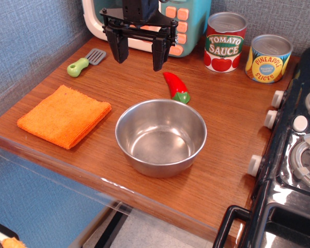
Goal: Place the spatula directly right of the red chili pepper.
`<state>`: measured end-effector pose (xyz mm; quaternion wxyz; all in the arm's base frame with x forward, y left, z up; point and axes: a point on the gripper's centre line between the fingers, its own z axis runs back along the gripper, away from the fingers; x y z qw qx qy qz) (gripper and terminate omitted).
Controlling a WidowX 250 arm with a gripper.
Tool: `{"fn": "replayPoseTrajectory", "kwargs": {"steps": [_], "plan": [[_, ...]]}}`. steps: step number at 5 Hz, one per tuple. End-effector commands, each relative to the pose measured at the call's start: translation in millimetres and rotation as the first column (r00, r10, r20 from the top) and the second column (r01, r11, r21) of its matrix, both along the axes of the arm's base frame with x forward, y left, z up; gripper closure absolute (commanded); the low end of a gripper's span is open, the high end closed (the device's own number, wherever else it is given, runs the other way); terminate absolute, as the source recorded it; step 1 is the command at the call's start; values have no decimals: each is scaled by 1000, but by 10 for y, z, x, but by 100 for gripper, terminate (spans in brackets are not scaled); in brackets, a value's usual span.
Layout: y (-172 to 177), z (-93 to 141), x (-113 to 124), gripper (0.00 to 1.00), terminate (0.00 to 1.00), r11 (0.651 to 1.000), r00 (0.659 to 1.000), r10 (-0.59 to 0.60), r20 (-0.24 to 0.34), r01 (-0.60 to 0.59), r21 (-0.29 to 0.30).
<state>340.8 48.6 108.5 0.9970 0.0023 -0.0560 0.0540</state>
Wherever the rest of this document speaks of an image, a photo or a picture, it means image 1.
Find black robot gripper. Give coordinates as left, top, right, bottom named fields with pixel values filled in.
left=100, top=1, right=178, bottom=71

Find green handled grey spatula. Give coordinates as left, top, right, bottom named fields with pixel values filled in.
left=67, top=48, right=106, bottom=78

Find red toy chili pepper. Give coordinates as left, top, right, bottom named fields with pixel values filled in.
left=163, top=72, right=190, bottom=104

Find teal toy microwave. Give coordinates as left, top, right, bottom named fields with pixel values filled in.
left=82, top=0, right=211, bottom=57

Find tomato sauce can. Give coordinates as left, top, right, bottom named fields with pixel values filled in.
left=204, top=12, right=247, bottom=73

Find stainless steel bowl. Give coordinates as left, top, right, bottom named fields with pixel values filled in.
left=115, top=99, right=207, bottom=178

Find orange folded cloth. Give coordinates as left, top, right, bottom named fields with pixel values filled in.
left=17, top=85, right=112, bottom=150

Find pineapple slices can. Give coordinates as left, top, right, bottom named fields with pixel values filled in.
left=245, top=34, right=293, bottom=84

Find white stove knob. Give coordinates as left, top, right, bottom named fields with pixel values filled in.
left=271, top=90, right=285, bottom=109
left=247, top=154, right=262, bottom=177
left=263, top=110, right=277, bottom=129

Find white stove button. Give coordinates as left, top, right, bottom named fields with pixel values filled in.
left=292, top=115, right=308, bottom=132

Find black toy stove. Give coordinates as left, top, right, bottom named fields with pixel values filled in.
left=235, top=48, right=310, bottom=247

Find orange object at corner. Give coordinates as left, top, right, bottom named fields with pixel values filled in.
left=2, top=237, right=26, bottom=248

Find black oven door handle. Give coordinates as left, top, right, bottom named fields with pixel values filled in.
left=213, top=205, right=251, bottom=248

